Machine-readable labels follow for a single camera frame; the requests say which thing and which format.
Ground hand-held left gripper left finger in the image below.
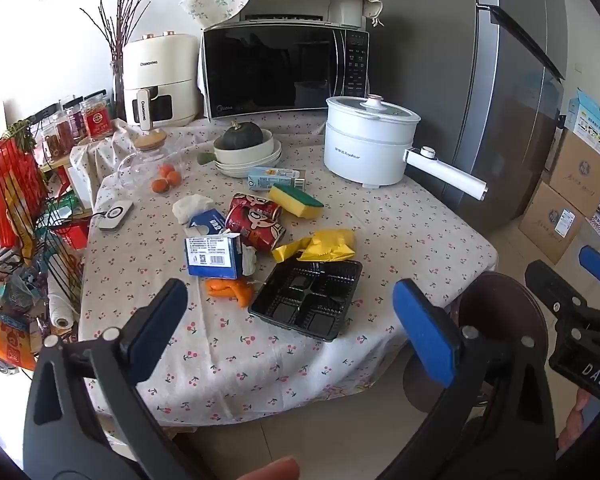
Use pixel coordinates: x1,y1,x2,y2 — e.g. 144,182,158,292
22,278,201,480

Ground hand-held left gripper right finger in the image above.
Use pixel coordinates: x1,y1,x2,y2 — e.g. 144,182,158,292
380,278,558,480

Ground blue biscuit box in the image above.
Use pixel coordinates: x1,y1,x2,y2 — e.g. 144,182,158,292
184,233,245,279

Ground red drink can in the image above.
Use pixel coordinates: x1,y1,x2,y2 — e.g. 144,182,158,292
228,193,282,223
225,205,287,252

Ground person's right hand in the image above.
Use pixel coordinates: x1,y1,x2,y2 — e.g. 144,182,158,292
557,390,600,461

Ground person's left hand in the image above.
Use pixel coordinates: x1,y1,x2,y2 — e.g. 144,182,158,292
237,455,301,480

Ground brown round stool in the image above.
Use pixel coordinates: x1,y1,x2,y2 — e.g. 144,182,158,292
402,271,549,413

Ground brown cardboard box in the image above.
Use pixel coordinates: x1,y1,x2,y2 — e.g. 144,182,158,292
518,180,588,266
550,130,600,218

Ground orange plastic wrapper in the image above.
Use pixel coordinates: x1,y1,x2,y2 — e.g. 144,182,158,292
205,277,255,308

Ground blue white small packet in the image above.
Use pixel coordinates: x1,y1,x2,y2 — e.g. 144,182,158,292
189,209,229,236

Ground red box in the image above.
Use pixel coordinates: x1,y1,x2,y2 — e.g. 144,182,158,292
55,220,89,252

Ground black plastic tray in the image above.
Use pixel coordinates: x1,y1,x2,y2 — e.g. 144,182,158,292
248,259,363,343

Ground crumpled white tissue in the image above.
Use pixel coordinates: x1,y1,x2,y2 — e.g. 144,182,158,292
172,193,216,224

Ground yellow plastic wrapper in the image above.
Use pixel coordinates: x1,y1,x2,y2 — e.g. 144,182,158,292
271,229,357,263

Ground orange snack bag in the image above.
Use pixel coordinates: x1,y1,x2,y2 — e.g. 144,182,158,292
0,312,38,372

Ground light blue white box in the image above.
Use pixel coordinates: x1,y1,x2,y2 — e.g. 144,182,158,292
565,87,600,156

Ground glass teapot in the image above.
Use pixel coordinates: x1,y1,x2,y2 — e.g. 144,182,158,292
116,130,186,192

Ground white plate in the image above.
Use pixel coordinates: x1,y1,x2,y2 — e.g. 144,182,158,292
217,147,283,179

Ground yellow green sponge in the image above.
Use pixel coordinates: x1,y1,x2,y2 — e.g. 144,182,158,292
268,184,325,220

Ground bamboo teapot lid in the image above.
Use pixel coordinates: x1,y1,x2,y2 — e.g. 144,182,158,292
134,130,169,152

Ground grey refrigerator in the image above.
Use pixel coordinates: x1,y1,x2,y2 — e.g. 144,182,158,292
365,0,566,236

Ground light blue drink carton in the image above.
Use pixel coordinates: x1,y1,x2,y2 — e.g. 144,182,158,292
247,166,307,192

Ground red paper bundle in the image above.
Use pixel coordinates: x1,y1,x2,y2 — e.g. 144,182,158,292
0,137,49,266

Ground white electric pot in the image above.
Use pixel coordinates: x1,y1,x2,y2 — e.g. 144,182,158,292
323,94,488,203

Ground wooden shelf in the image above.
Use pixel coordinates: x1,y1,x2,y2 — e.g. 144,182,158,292
37,152,77,172

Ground stacked white bowls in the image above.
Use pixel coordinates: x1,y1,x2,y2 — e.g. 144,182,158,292
215,139,282,173

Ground dark green squash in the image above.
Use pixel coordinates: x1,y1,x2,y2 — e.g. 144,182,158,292
214,120,265,152

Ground green artificial leaves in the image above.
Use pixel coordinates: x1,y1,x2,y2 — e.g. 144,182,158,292
0,120,38,153

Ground glass vase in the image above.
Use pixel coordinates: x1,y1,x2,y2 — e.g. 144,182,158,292
111,60,127,121

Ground cream air fryer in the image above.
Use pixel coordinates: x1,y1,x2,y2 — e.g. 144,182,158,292
122,32,201,129

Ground black microwave oven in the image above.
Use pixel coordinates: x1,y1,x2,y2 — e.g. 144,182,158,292
198,27,371,122

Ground dry bare branches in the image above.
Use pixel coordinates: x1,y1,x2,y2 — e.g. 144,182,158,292
80,0,153,63

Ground white printer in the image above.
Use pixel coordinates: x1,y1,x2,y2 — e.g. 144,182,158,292
240,0,368,28

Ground white wireless charger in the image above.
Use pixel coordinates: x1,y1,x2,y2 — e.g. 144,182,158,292
97,200,134,232

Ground black wire rack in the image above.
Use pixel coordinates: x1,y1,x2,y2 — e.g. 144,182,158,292
0,120,87,361

